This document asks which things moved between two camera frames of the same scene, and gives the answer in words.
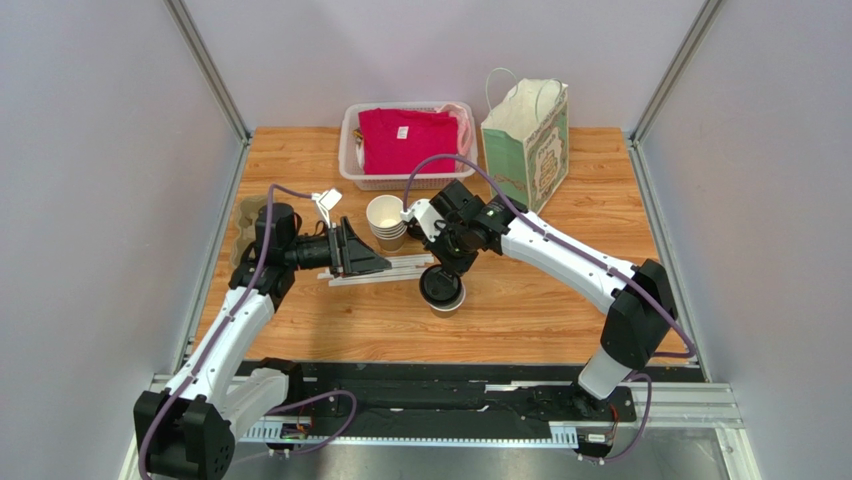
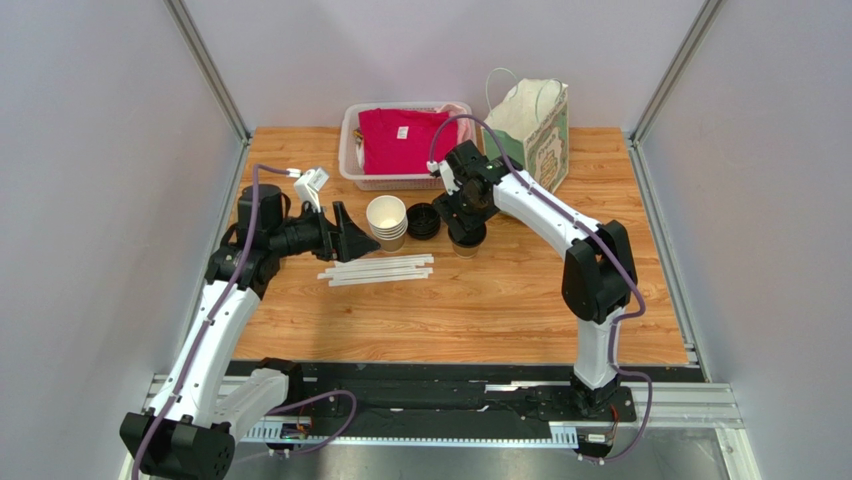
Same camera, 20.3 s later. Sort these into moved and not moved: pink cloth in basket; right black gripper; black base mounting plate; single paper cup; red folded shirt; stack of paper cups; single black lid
Moved: right black gripper; single black lid; single paper cup
Not moved: pink cloth in basket; red folded shirt; stack of paper cups; black base mounting plate
